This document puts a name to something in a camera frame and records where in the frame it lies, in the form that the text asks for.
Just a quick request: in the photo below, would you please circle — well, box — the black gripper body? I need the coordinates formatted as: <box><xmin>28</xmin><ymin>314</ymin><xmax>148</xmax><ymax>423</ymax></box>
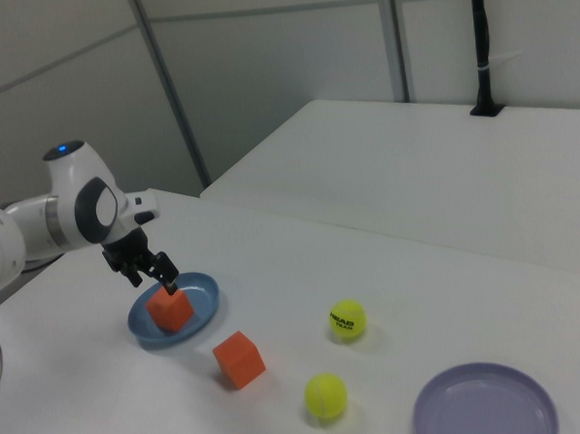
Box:
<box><xmin>99</xmin><ymin>227</ymin><xmax>154</xmax><ymax>276</ymax></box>

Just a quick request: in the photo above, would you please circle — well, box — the orange foam cube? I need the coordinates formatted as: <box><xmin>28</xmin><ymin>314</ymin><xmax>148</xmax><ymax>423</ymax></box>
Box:
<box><xmin>144</xmin><ymin>285</ymin><xmax>195</xmax><ymax>333</ymax></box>
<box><xmin>212</xmin><ymin>328</ymin><xmax>269</xmax><ymax>392</ymax></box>

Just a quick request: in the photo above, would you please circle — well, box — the yellow tennis ball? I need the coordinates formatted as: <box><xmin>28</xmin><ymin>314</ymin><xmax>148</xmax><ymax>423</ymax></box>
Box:
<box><xmin>303</xmin><ymin>372</ymin><xmax>350</xmax><ymax>421</ymax></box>
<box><xmin>327</xmin><ymin>298</ymin><xmax>369</xmax><ymax>343</ymax></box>

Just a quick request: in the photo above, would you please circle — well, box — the blue plate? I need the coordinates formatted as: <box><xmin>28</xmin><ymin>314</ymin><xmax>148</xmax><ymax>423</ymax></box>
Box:
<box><xmin>124</xmin><ymin>270</ymin><xmax>223</xmax><ymax>351</ymax></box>

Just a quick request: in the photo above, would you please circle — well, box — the white side table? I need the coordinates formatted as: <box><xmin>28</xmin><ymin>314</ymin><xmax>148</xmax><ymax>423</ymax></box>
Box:
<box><xmin>194</xmin><ymin>84</ymin><xmax>580</xmax><ymax>300</ymax></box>

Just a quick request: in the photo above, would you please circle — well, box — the purple plate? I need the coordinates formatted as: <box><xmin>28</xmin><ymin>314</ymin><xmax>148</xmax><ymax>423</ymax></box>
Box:
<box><xmin>409</xmin><ymin>356</ymin><xmax>561</xmax><ymax>434</ymax></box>

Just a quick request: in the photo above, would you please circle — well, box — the black pole with base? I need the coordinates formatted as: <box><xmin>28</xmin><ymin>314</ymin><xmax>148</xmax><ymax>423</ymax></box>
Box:
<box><xmin>462</xmin><ymin>0</ymin><xmax>505</xmax><ymax>119</ymax></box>

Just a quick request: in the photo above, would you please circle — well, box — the grey partition post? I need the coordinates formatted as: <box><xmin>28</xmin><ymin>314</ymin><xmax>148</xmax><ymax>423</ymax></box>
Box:
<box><xmin>375</xmin><ymin>0</ymin><xmax>416</xmax><ymax>105</ymax></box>
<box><xmin>130</xmin><ymin>0</ymin><xmax>213</xmax><ymax>193</ymax></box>

